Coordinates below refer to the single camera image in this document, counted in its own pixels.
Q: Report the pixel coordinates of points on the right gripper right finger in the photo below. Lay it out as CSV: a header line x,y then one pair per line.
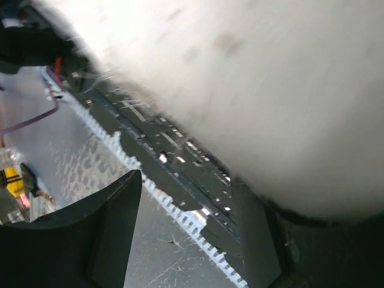
x,y
262,266

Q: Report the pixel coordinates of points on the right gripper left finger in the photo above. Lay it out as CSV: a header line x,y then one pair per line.
x,y
86,244

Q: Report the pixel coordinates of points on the white pillow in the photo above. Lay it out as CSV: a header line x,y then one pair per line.
x,y
287,94

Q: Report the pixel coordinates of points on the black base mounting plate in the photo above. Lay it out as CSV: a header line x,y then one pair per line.
x,y
176,165

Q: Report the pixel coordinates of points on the white slotted cable duct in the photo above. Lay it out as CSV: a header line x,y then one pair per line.
x,y
191,222

